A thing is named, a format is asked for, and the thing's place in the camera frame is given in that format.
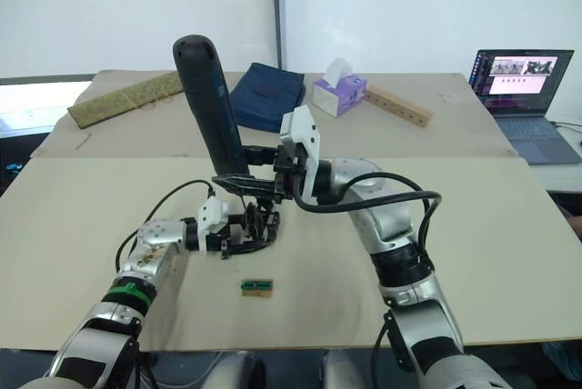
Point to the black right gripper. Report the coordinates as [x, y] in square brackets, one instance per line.
[285, 172]

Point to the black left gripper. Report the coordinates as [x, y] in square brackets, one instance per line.
[222, 240]

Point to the black gripper body workpiece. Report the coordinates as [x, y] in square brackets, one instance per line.
[261, 225]

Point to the dark blue electric screwdriver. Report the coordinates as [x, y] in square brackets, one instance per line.
[207, 102]

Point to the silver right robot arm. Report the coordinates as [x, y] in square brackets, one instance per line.
[386, 225]

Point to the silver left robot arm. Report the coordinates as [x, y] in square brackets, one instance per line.
[150, 243]

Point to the small green tan finger piece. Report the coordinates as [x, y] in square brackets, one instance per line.
[257, 286]

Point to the navy blue fabric pouch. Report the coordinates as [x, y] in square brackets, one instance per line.
[268, 97]

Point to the purple white tissue box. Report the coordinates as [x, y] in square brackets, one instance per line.
[341, 94]

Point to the beige cardboard sheet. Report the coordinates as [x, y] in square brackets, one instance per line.
[386, 143]

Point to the green woven bamboo mat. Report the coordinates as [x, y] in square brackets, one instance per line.
[119, 100]

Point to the wooden strip with holes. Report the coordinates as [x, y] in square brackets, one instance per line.
[400, 107]

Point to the dark glossy screen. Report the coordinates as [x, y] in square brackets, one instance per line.
[23, 157]

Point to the grey open laptop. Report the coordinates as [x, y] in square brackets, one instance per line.
[518, 89]

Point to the white side table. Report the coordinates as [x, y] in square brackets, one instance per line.
[564, 176]

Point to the seated person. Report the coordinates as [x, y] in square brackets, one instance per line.
[575, 225]

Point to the blue fabric thing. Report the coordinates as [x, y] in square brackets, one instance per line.
[564, 362]

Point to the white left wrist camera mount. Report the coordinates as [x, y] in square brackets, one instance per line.
[213, 212]

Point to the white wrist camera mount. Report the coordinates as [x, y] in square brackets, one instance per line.
[213, 212]
[305, 127]

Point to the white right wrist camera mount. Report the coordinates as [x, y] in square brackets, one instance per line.
[305, 127]

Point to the dark vertical wall post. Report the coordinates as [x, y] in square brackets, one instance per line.
[278, 7]

